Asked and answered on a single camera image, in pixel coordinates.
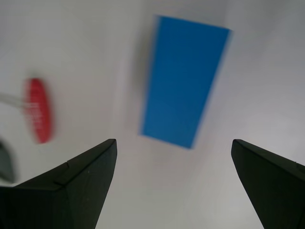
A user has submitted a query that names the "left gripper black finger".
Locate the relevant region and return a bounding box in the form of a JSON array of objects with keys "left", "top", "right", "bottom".
[
  {"left": 0, "top": 138, "right": 118, "bottom": 229},
  {"left": 232, "top": 139, "right": 305, "bottom": 229}
]

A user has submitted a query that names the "blue rectangular block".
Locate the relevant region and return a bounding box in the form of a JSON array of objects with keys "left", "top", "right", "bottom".
[{"left": 137, "top": 14, "right": 234, "bottom": 150}]

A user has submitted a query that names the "dark grey rounded object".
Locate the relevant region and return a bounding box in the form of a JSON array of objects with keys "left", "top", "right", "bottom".
[{"left": 0, "top": 137, "right": 19, "bottom": 183}]

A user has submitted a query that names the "red round cap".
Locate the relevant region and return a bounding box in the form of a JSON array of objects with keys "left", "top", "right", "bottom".
[{"left": 0, "top": 77, "right": 57, "bottom": 145}]

